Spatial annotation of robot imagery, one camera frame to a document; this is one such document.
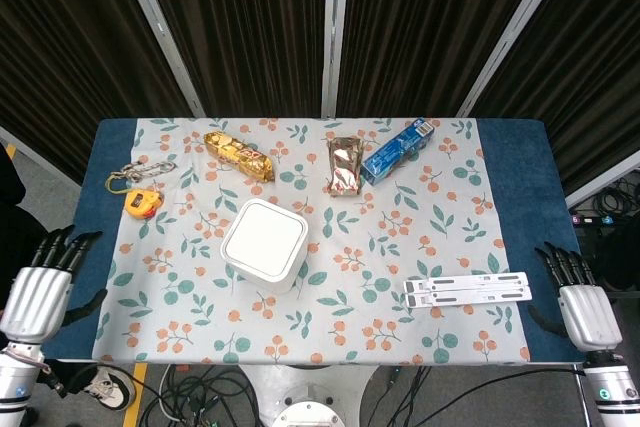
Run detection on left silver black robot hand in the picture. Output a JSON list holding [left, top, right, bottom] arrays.
[[0, 225, 109, 346]]

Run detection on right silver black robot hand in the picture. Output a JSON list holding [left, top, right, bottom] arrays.
[[528, 240, 624, 352]]

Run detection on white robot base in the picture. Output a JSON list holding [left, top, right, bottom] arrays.
[[234, 364, 381, 427]]

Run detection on white plastic trash bin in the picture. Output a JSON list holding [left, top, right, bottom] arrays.
[[220, 231, 309, 296]]

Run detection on white sneaker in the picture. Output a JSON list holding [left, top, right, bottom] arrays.
[[82, 365, 135, 412]]

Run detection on white folding laptop stand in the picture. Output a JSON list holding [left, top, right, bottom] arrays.
[[402, 270, 532, 309]]

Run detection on yellow tape measure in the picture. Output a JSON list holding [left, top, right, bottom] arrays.
[[124, 187, 165, 221]]

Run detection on blue table cover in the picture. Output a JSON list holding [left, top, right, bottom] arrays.
[[42, 116, 586, 364]]

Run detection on white square box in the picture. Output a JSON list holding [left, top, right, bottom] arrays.
[[221, 198, 308, 282]]

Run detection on black curtain panel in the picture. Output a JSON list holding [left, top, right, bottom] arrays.
[[133, 0, 332, 119], [337, 0, 556, 119], [472, 0, 640, 196], [0, 0, 196, 186]]

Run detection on gold cookie package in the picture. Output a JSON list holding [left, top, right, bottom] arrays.
[[202, 130, 276, 183]]

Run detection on blue toothpaste box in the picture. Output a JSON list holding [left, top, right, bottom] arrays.
[[360, 118, 435, 186]]

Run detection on floral fruit print tablecloth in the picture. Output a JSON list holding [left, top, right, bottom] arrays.
[[92, 116, 531, 366]]

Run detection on crumpled gold foil snack bag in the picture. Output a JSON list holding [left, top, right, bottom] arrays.
[[325, 136, 362, 197]]

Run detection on coiled black cables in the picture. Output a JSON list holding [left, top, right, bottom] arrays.
[[587, 174, 640, 216]]

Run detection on long black floor cable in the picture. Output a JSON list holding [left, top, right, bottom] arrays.
[[369, 365, 586, 427]]

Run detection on white floor rail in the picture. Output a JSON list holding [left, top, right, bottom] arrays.
[[567, 164, 640, 209]]

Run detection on rope keychain with carabiner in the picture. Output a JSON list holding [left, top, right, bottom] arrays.
[[106, 159, 179, 194]]

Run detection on black floor cable bundle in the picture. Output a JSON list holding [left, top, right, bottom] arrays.
[[134, 364, 274, 427]]

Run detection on white frame post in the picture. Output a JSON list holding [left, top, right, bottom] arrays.
[[320, 0, 352, 119], [455, 0, 580, 119], [110, 0, 207, 119]]

